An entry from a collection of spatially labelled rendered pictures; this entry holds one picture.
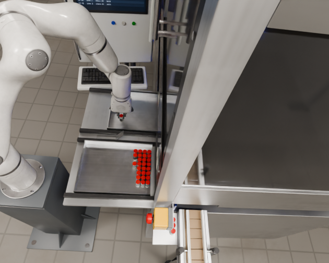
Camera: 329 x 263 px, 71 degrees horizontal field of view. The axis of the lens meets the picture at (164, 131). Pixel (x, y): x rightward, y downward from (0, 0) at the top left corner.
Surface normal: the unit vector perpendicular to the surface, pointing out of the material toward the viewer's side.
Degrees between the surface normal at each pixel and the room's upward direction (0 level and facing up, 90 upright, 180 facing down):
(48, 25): 92
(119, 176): 0
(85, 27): 80
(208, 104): 90
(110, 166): 0
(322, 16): 90
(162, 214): 0
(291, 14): 90
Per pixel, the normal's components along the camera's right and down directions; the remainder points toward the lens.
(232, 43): 0.00, 0.85
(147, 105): 0.11, -0.53
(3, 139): 0.92, 0.25
